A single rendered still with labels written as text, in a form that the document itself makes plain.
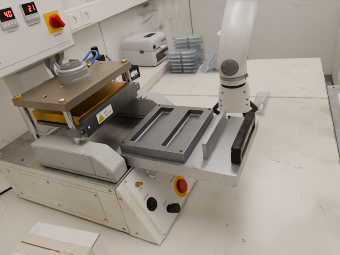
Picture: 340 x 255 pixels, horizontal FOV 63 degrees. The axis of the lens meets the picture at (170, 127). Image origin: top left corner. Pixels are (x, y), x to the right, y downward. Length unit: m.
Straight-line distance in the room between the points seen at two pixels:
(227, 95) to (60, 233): 0.60
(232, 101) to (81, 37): 0.97
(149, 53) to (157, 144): 1.15
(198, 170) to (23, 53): 0.55
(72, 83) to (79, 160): 0.20
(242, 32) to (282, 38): 2.41
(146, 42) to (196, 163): 1.21
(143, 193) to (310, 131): 0.65
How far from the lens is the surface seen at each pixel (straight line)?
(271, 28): 3.13
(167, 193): 0.76
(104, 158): 0.64
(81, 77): 0.75
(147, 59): 1.74
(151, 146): 0.62
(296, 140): 1.04
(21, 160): 0.88
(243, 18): 0.77
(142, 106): 0.85
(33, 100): 0.72
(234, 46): 0.75
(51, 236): 0.74
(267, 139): 1.04
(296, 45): 3.17
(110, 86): 0.82
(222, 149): 0.62
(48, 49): 0.90
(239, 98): 0.91
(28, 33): 0.87
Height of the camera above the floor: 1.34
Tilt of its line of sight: 31 degrees down
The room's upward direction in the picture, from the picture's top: 10 degrees counter-clockwise
